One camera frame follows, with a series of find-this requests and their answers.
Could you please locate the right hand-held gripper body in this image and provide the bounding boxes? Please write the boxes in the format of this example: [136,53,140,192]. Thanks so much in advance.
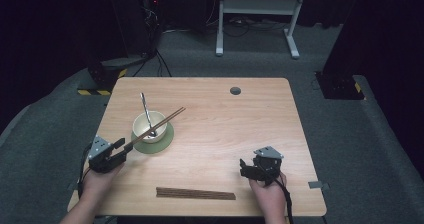
[248,145,285,187]

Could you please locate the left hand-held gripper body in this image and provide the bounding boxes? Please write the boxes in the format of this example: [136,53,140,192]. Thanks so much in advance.
[87,135,128,174]

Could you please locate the cream ceramic bowl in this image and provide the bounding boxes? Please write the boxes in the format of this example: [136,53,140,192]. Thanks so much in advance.
[132,110,168,144]

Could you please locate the thin brown wooden chopstick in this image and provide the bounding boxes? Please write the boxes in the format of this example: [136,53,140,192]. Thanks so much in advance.
[129,108,187,151]
[128,106,185,149]

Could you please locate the person's left hand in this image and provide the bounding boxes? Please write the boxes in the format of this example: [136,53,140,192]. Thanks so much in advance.
[80,163,125,200]

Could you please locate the person's right hand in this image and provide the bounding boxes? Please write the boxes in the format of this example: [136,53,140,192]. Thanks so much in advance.
[249,172,289,219]

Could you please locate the round green coaster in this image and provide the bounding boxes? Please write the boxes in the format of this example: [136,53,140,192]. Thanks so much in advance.
[130,121,175,155]

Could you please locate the metal spoon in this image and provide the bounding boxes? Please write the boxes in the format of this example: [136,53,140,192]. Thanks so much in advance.
[139,92,158,138]

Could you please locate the grey tape piece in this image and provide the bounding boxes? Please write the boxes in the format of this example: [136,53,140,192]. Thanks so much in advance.
[307,180,330,190]

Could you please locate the black base with hazard stripes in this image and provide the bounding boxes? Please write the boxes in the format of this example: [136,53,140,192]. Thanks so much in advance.
[77,55,149,97]

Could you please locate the pile of brown chopsticks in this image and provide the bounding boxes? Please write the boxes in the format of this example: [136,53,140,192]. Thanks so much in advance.
[155,186,237,201]

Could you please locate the black equipment tower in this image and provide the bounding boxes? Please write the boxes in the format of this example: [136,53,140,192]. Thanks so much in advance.
[106,0,164,59]

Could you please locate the white metal stand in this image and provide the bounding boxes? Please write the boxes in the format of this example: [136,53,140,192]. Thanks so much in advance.
[215,0,308,59]

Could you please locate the black column with base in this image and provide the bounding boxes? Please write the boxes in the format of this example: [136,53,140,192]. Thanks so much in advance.
[314,0,424,101]

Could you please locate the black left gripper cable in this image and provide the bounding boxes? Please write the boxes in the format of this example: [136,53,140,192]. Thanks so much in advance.
[77,143,93,199]

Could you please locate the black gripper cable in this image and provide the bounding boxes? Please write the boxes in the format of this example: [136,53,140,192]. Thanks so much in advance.
[271,175,295,224]
[77,143,93,199]

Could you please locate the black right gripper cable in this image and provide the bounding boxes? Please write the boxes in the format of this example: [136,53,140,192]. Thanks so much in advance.
[271,175,295,224]

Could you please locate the black floor cables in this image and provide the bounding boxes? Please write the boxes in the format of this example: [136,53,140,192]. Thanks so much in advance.
[206,13,291,38]

